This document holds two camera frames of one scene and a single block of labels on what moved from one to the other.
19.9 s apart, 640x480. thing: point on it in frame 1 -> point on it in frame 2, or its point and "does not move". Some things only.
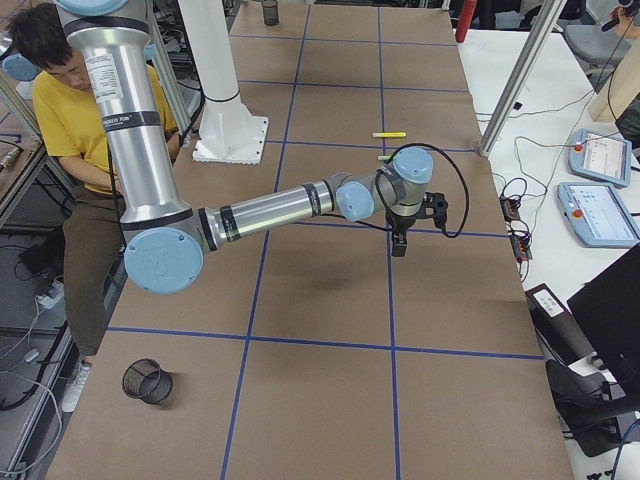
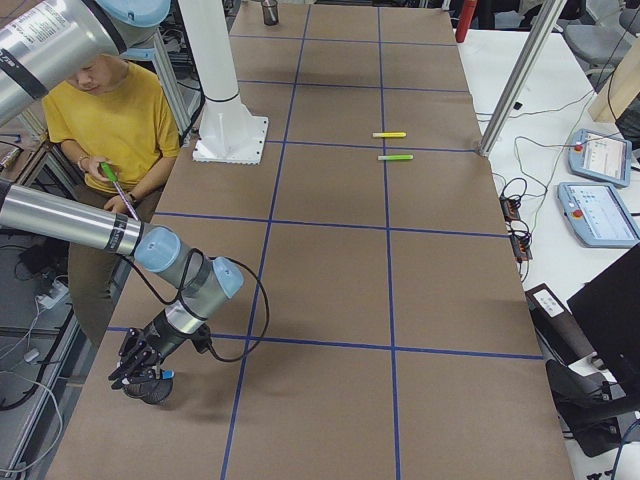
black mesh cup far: x=271 y=12 does not move
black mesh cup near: x=144 y=379 does not move
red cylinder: x=465 y=19 does not move
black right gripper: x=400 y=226 -> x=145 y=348
